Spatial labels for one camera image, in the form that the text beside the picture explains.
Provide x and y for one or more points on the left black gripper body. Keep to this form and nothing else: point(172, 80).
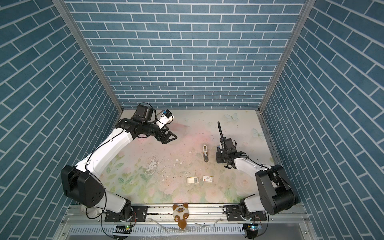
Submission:
point(152, 129)

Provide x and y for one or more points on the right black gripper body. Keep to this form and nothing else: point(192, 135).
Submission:
point(221, 157)

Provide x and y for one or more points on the beige mini stapler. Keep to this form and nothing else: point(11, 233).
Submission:
point(205, 153)

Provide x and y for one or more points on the staple box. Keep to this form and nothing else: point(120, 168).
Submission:
point(208, 179)

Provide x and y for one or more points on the staple box tray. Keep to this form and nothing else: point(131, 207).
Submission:
point(192, 180)

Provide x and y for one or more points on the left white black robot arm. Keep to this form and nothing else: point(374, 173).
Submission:
point(81, 182)

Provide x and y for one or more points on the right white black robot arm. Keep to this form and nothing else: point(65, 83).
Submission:
point(275, 193)

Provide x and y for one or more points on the panda plush toy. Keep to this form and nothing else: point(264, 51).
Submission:
point(181, 214)

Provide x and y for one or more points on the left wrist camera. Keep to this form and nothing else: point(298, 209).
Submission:
point(166, 118)

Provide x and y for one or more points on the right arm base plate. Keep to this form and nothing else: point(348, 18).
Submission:
point(237, 213)

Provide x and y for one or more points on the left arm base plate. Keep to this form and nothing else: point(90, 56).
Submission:
point(132, 214)

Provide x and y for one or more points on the aluminium front rail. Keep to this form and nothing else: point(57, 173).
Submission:
point(198, 213)

